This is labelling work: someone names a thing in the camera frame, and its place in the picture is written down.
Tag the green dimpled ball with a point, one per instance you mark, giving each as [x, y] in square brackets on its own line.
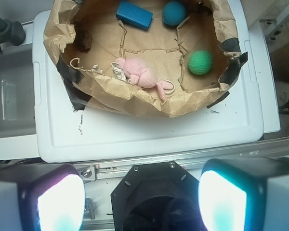
[200, 62]

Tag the pink plush toy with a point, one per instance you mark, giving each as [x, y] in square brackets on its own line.
[142, 76]

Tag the teal dimpled ball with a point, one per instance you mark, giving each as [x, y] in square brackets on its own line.
[174, 13]

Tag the white plastic bin lid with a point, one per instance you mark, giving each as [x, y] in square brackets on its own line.
[65, 135]

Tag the crumpled brown paper bag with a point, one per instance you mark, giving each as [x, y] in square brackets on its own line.
[106, 64]

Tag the dark grey clamp knob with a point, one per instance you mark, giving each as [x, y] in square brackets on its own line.
[12, 32]

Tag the aluminium extrusion rail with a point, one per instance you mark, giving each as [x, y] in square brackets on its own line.
[118, 168]

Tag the crumpled silver foil piece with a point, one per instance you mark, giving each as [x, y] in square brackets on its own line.
[119, 73]

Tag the blue rectangular block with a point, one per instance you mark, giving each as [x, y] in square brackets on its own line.
[134, 15]

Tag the brown fuzzy lump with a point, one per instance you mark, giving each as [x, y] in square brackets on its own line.
[83, 38]

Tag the black octagonal mount plate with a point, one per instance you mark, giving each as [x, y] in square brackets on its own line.
[157, 197]

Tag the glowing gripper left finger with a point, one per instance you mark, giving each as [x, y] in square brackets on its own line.
[41, 197]

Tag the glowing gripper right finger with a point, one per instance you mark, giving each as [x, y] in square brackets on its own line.
[245, 194]

